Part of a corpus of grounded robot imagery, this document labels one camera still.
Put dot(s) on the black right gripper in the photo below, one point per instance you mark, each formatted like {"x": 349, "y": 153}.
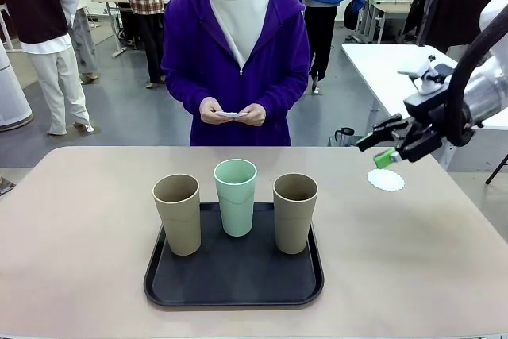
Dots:
{"x": 432, "y": 124}

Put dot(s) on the tan cup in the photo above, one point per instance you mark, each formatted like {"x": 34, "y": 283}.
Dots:
{"x": 291, "y": 228}
{"x": 180, "y": 228}

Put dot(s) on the white scalloped paper coaster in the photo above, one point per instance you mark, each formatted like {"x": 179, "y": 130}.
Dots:
{"x": 232, "y": 114}
{"x": 385, "y": 181}

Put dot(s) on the purple-sleeved left forearm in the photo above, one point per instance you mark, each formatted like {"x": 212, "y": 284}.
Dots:
{"x": 285, "y": 89}

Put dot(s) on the purple-sleeved right forearm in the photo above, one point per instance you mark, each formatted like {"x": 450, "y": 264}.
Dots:
{"x": 180, "y": 89}

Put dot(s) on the person's left hand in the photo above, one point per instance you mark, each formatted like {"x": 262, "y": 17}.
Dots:
{"x": 256, "y": 116}

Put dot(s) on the person's right hand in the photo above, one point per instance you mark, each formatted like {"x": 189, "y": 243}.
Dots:
{"x": 209, "y": 110}

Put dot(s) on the black jug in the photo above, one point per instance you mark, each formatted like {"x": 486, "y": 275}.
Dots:
{"x": 343, "y": 136}

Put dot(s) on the white side table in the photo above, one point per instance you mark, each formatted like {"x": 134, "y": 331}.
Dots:
{"x": 373, "y": 69}

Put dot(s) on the black stand leg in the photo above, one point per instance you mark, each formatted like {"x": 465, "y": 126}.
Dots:
{"x": 498, "y": 168}

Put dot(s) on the grey desk with equipment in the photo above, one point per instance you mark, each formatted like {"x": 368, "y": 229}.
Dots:
{"x": 391, "y": 7}

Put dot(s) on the person in purple hoodie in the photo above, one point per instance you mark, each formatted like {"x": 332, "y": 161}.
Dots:
{"x": 270, "y": 57}

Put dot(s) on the black hanging coat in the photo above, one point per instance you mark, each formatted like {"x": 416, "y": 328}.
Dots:
{"x": 448, "y": 1}

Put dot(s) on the mint green cup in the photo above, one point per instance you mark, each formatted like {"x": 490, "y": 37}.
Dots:
{"x": 236, "y": 212}

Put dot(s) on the black plastic tray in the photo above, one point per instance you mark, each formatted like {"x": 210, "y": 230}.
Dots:
{"x": 238, "y": 271}

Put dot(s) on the person in grey trousers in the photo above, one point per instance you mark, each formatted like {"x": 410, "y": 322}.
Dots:
{"x": 81, "y": 37}

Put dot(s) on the person in black top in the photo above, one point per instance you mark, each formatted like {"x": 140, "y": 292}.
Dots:
{"x": 43, "y": 17}

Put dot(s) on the white cylindrical appliance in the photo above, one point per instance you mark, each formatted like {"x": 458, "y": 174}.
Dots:
{"x": 10, "y": 97}

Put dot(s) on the dark printed booklet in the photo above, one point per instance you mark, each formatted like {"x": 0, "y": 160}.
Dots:
{"x": 6, "y": 187}

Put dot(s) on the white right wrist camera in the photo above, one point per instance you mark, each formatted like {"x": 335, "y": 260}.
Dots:
{"x": 416, "y": 68}

